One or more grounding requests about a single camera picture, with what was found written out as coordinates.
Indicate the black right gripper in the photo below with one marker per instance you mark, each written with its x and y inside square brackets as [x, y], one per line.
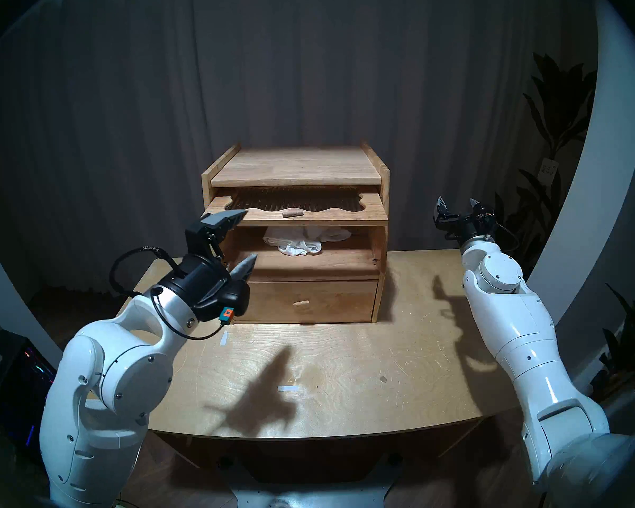
[468, 227]

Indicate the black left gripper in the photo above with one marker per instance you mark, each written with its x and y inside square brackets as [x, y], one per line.
[206, 284]

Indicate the white shirt red print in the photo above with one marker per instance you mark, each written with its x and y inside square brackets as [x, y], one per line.
[301, 239]

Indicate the wooden flap door with knob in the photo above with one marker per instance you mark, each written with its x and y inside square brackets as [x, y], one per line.
[323, 216]

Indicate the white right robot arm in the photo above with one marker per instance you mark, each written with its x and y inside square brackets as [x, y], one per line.
[524, 343]

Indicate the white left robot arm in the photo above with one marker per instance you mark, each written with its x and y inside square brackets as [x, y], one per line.
[111, 385]

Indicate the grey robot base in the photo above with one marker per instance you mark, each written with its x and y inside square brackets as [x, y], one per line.
[307, 499]

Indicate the wooden drawer with knob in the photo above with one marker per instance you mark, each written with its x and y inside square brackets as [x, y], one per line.
[317, 300]

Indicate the white plant tag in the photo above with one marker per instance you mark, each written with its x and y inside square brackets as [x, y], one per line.
[548, 168]

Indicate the wooden cabinet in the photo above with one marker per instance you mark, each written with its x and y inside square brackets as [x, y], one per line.
[296, 165]

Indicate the tall dark leafy plant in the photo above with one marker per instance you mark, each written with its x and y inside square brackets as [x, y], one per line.
[555, 105]

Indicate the grey curtain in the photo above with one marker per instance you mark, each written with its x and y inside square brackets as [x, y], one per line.
[137, 115]

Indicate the small dark potted plant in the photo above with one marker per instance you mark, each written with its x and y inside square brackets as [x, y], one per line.
[632, 343]

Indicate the black computer case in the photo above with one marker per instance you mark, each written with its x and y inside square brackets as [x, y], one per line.
[18, 390]

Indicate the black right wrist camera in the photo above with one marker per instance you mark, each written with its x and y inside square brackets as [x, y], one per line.
[487, 215]

